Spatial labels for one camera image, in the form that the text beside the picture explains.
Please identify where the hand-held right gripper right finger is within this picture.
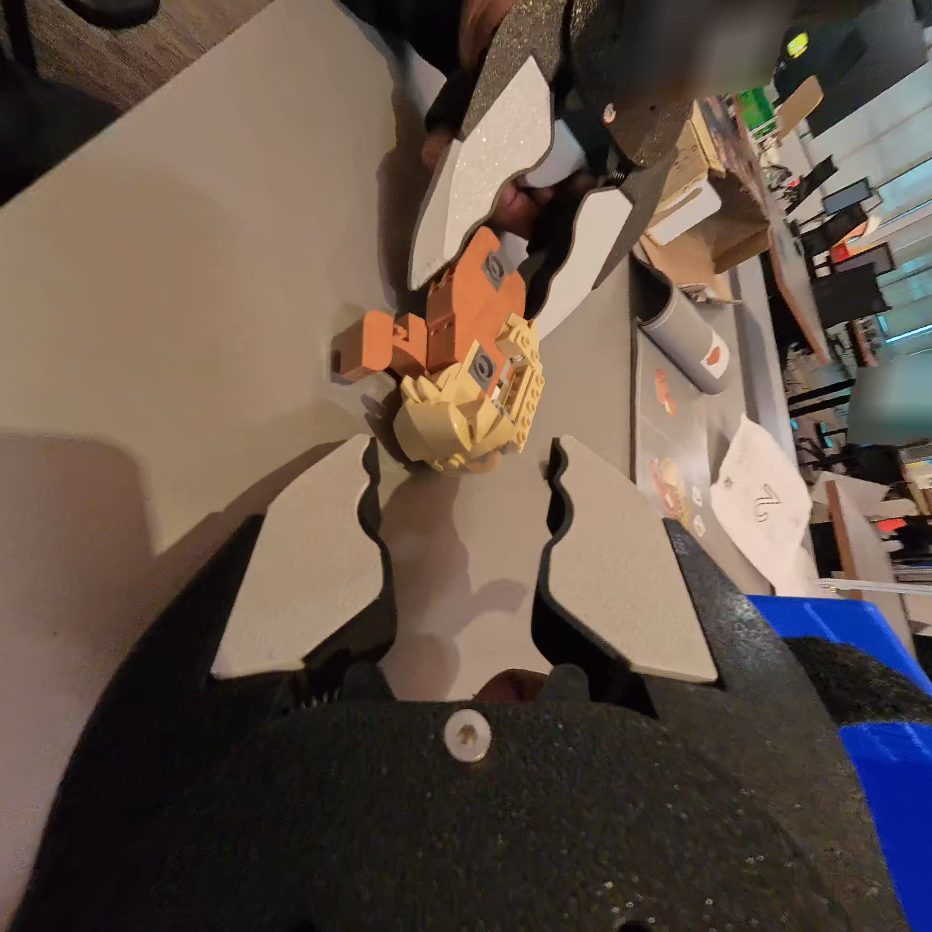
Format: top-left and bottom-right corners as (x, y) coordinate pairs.
(532, 437), (722, 685)

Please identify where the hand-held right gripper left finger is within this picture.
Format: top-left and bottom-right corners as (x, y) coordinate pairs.
(210, 434), (399, 682)

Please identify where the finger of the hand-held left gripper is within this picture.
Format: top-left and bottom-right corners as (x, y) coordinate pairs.
(408, 54), (554, 294)
(526, 185), (634, 343)

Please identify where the tan and brown brick model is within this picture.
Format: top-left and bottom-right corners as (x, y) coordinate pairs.
(331, 226), (546, 479)

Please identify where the person's left forearm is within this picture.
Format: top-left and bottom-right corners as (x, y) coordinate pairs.
(338, 0), (470, 77)

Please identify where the grey desk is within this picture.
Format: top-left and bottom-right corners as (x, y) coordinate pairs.
(0, 0), (773, 875)

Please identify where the person's left hand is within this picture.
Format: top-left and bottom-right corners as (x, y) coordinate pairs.
(421, 0), (556, 239)

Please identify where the brown cardboard box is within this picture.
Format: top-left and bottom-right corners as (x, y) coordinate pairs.
(639, 95), (774, 303)

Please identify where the paper sheet marked 2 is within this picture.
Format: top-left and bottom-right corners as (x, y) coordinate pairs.
(710, 414), (814, 594)

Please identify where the grey instruction booklet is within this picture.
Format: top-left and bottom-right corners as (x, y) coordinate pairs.
(630, 255), (774, 592)

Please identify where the wooden table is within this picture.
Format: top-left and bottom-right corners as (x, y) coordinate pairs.
(765, 211), (834, 365)

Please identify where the blue plastic bin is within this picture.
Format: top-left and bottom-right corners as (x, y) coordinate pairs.
(746, 593), (932, 932)

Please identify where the person's black shoe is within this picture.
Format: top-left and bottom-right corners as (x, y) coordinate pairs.
(79, 0), (163, 30)

